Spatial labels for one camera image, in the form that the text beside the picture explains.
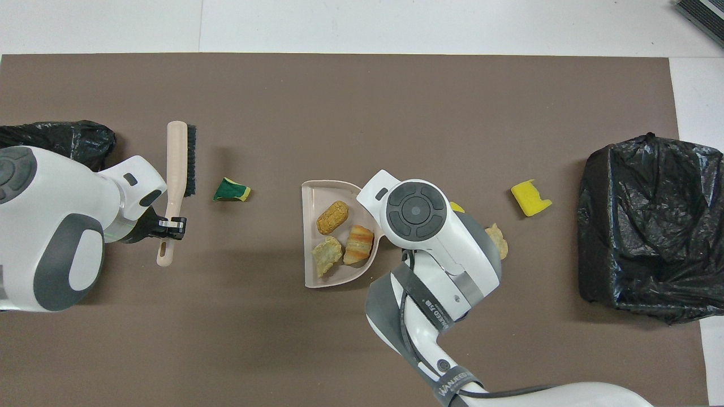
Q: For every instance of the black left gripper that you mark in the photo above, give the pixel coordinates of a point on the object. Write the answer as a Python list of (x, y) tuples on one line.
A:
[(144, 226)]

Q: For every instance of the green and yellow sponge piece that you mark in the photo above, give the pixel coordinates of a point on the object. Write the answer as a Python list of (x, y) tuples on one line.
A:
[(229, 191)]

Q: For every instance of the beige hand brush black bristles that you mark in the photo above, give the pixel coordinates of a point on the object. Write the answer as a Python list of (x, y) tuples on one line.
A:
[(176, 158)]

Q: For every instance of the beige plastic dustpan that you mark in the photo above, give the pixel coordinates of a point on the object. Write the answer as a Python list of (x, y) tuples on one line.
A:
[(322, 189)]

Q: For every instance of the pale bread piece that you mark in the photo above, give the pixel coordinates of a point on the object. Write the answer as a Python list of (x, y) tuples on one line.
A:
[(327, 255), (499, 240)]

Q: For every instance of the brown peanut-shaped bread toy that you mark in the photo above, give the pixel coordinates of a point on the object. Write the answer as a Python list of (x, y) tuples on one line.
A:
[(332, 217)]

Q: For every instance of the striped croissant toy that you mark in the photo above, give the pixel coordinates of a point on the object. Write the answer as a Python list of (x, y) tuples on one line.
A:
[(358, 244)]

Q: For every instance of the notched yellow sponge piece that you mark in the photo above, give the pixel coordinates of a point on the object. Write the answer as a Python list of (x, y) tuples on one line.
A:
[(529, 199)]

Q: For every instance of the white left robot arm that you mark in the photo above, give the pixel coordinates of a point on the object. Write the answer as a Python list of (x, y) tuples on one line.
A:
[(56, 226)]

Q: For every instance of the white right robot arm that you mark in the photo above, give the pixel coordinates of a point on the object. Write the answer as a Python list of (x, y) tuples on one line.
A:
[(441, 243)]

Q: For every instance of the bin with black bag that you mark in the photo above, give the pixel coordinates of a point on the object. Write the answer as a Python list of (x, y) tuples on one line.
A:
[(73, 138), (650, 226)]

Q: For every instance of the brown table mat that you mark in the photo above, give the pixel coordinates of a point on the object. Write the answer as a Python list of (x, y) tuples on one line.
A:
[(396, 113)]

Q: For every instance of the plain yellow sponge piece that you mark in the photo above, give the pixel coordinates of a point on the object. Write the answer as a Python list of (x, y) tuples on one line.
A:
[(457, 207)]

